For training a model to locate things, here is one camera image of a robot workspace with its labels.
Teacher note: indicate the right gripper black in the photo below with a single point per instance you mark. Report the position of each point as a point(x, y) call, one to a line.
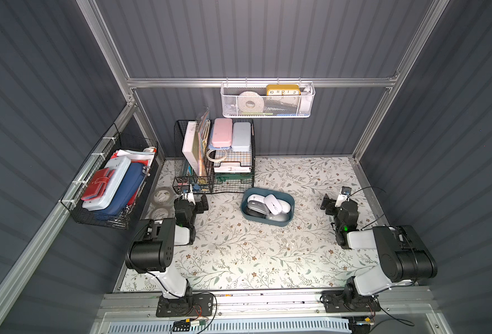
point(329, 204)

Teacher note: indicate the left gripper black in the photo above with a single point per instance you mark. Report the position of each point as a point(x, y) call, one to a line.
point(199, 204)

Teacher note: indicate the teal plastic storage box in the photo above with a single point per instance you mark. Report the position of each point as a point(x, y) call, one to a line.
point(253, 193)

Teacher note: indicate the silver wireless mouse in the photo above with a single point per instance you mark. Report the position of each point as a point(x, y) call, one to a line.
point(257, 208)

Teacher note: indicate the white wireless mouse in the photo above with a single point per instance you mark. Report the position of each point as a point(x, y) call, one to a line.
point(273, 204)

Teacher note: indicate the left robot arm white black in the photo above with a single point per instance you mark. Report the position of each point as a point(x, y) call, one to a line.
point(151, 252)

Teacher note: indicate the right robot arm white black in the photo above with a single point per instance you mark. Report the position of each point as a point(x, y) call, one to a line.
point(403, 257)

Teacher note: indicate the white ergonomic mouse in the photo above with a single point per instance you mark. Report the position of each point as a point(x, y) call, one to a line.
point(285, 206)

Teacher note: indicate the silver ergonomic mouse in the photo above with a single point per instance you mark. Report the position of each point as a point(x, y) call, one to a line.
point(282, 217)

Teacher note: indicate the clear tape roll upper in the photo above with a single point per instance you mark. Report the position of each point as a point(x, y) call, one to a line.
point(163, 196)

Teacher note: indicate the clear tape roll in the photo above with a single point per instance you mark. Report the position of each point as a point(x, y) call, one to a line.
point(163, 196)
point(160, 213)

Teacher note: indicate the clear tape roll lower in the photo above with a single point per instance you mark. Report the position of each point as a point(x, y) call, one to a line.
point(160, 213)

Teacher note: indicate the tape roll on organizer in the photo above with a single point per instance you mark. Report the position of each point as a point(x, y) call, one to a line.
point(216, 156)

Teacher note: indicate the white book upright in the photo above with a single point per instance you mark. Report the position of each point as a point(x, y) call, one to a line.
point(190, 147)

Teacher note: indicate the navy blue pouch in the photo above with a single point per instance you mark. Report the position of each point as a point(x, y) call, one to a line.
point(127, 189)

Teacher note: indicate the pink pencil case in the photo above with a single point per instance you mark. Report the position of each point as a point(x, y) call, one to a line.
point(222, 133)

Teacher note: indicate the light blue pencil case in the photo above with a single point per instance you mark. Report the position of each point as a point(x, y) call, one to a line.
point(241, 139)

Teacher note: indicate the white plastic case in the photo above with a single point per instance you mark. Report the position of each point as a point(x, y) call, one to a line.
point(120, 166)

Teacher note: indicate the red wallet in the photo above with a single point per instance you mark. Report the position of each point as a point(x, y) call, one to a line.
point(98, 184)

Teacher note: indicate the white tape roll in basket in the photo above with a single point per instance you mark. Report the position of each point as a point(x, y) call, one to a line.
point(250, 102)

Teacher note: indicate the yellow clock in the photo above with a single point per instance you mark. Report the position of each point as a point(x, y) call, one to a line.
point(283, 90)

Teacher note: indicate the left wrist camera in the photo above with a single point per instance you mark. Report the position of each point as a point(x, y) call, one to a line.
point(188, 195)

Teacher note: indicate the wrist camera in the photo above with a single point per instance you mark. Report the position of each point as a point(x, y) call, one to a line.
point(188, 195)
point(343, 196)

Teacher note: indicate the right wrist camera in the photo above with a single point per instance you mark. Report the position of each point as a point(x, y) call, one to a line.
point(343, 196)

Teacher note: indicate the black wire desk organizer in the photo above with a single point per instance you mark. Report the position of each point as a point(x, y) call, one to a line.
point(234, 175)

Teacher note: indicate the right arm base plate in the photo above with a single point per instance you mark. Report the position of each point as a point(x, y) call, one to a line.
point(340, 302)

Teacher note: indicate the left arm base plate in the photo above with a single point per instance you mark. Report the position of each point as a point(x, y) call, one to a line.
point(185, 307)

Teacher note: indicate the white wire wall basket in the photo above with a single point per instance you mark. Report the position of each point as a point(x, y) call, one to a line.
point(275, 106)

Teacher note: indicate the black wire side basket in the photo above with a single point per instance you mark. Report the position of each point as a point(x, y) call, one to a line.
point(117, 144)

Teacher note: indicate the aluminium front rail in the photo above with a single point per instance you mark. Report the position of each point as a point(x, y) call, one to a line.
point(398, 310)

